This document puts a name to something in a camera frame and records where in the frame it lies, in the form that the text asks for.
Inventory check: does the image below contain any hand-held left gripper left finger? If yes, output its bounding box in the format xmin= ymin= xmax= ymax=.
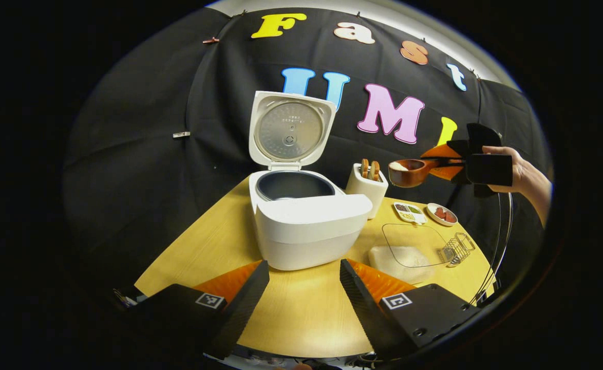
xmin=127 ymin=260 xmax=270 ymax=360

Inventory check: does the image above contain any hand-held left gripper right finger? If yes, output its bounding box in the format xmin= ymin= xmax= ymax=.
xmin=339 ymin=258 xmax=482 ymax=360

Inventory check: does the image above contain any brown wooden spoon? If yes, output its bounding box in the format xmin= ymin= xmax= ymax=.
xmin=388 ymin=158 xmax=466 ymax=188

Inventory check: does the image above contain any wire chopstick holder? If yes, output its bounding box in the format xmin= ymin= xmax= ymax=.
xmin=438 ymin=232 xmax=476 ymax=266

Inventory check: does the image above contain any white rice cooker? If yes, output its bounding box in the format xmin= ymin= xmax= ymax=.
xmin=249 ymin=91 xmax=373 ymax=271

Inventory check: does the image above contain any white round plate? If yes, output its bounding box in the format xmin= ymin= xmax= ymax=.
xmin=426 ymin=202 xmax=458 ymax=227

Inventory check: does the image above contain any white divided dish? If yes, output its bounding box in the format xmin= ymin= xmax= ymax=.
xmin=393 ymin=201 xmax=428 ymax=226

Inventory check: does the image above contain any clear plastic container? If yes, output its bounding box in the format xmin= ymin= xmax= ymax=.
xmin=368 ymin=223 xmax=454 ymax=285

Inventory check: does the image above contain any white toaster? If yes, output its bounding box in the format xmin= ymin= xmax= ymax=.
xmin=346 ymin=162 xmax=388 ymax=220

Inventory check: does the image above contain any black backdrop cloth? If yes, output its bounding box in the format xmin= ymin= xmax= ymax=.
xmin=63 ymin=6 xmax=554 ymax=309

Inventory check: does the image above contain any row of black cloth clips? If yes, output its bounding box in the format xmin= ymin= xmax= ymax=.
xmin=240 ymin=9 xmax=483 ymax=82

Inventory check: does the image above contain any white cable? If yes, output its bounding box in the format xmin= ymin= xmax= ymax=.
xmin=470 ymin=193 xmax=503 ymax=304

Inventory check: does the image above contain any black cable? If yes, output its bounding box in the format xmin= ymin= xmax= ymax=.
xmin=474 ymin=191 xmax=515 ymax=305

